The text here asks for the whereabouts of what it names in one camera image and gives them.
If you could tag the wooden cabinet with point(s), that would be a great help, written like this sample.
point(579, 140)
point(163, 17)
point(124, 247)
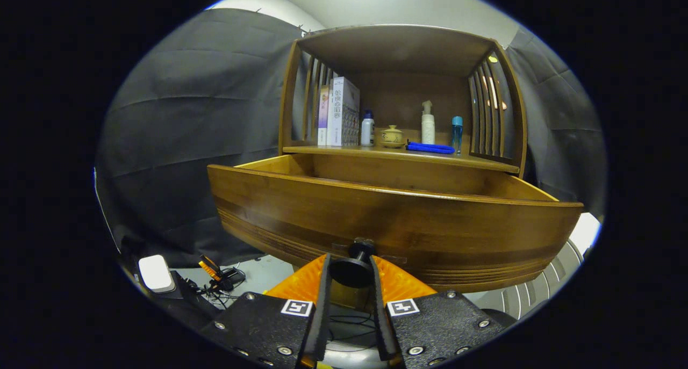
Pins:
point(398, 46)

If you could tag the wooden countertop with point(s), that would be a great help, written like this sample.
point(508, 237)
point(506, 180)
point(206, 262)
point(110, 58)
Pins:
point(349, 150)

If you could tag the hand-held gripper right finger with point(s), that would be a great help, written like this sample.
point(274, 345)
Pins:
point(382, 326)

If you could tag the purple and white book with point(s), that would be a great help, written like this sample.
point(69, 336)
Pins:
point(323, 116)

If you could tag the white bottle with blue cap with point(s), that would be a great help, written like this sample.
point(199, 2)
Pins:
point(367, 132)

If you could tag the orange and black tool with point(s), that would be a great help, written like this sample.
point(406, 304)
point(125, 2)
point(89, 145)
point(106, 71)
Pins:
point(207, 266)

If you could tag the clear blue bottle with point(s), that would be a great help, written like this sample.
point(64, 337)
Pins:
point(457, 135)

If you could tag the black backdrop cloth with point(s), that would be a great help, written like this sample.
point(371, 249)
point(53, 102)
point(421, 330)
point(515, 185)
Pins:
point(188, 116)

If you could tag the wooden drawer with black knob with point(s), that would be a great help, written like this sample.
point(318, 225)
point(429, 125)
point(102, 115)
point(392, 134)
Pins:
point(376, 224)

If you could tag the blue folded cloth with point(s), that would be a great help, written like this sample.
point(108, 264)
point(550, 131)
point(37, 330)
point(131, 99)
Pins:
point(430, 148)

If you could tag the white rounded device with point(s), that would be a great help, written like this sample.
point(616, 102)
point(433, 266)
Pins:
point(155, 272)

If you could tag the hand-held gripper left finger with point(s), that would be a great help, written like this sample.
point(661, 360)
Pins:
point(321, 315)

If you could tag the yellow lidded teacup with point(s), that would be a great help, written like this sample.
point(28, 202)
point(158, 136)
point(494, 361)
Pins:
point(391, 138)

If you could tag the white patterned book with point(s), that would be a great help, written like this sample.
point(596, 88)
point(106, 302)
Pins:
point(346, 116)

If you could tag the white pump bottle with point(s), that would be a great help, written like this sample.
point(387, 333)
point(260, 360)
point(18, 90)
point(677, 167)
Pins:
point(428, 127)

